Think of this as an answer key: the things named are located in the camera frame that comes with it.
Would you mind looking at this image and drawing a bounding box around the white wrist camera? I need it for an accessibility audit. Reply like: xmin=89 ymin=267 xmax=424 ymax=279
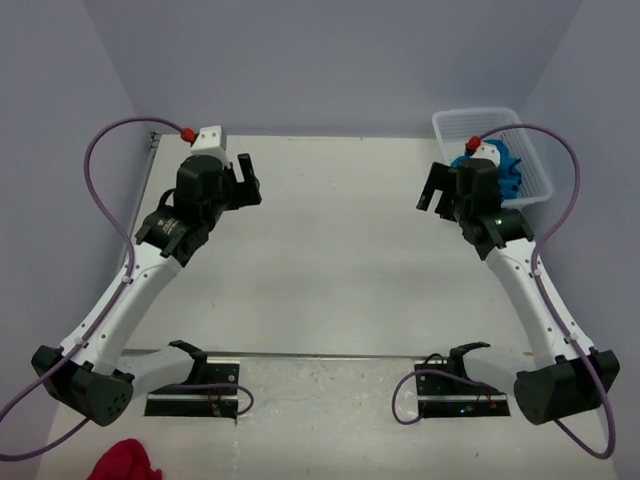
xmin=470 ymin=142 xmax=501 ymax=167
xmin=190 ymin=125 xmax=229 ymax=165

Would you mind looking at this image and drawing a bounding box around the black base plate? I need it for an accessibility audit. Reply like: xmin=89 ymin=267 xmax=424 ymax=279
xmin=144 ymin=340 xmax=241 ymax=420
xmin=414 ymin=342 xmax=510 ymax=419

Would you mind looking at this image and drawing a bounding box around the purple cable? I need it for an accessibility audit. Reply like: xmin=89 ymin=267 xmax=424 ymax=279
xmin=0 ymin=117 xmax=254 ymax=462
xmin=392 ymin=123 xmax=617 ymax=460

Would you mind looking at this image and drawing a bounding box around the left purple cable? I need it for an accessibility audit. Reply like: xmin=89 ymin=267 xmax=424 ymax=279
xmin=0 ymin=117 xmax=254 ymax=462

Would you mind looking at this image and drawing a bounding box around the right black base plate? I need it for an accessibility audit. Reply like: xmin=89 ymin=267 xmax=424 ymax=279
xmin=414 ymin=342 xmax=510 ymax=419

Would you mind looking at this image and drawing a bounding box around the red t shirt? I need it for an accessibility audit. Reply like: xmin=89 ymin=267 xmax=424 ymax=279
xmin=88 ymin=439 xmax=163 ymax=480

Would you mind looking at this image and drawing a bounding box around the blue t shirt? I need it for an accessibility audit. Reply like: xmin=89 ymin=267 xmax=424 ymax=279
xmin=451 ymin=137 xmax=522 ymax=200

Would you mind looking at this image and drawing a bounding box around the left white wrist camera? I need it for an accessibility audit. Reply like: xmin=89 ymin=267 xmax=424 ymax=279
xmin=190 ymin=125 xmax=229 ymax=165

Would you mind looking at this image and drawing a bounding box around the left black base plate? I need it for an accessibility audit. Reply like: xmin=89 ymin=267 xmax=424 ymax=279
xmin=144 ymin=340 xmax=241 ymax=420

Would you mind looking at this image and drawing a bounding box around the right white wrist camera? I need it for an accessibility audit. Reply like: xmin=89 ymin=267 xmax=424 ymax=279
xmin=470 ymin=142 xmax=501 ymax=167

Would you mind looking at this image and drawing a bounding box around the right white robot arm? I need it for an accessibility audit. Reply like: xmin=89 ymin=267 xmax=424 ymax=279
xmin=417 ymin=159 xmax=620 ymax=425

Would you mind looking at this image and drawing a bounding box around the white plastic basket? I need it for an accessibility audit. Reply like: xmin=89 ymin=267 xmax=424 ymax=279
xmin=432 ymin=107 xmax=553 ymax=209

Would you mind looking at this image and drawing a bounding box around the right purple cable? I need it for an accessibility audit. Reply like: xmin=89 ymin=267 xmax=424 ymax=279
xmin=392 ymin=123 xmax=617 ymax=460

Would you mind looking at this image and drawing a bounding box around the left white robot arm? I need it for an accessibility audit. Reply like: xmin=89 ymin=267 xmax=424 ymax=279
xmin=31 ymin=153 xmax=261 ymax=426

